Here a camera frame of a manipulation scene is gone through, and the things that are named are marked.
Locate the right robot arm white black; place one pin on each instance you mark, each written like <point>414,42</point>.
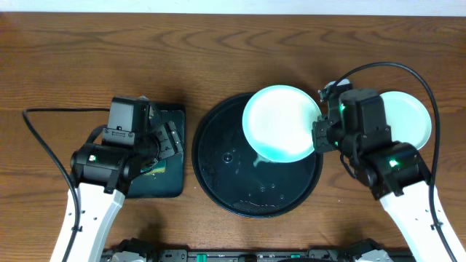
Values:
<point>378,137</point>

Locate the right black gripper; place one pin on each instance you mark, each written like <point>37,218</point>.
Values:
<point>320,143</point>

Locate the mint plate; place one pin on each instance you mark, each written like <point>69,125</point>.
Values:
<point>277,123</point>
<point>408,118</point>

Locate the black round tray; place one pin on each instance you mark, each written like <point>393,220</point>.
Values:
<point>236,178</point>

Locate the green yellow sponge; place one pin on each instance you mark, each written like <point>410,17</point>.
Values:
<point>158,168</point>

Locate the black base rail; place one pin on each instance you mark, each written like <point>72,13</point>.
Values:
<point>366,250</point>

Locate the black rectangular tray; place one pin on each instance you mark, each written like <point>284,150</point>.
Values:
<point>170,183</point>

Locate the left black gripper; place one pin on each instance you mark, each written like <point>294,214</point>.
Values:
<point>169,139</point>

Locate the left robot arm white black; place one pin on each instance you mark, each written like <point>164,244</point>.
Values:
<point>93,204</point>

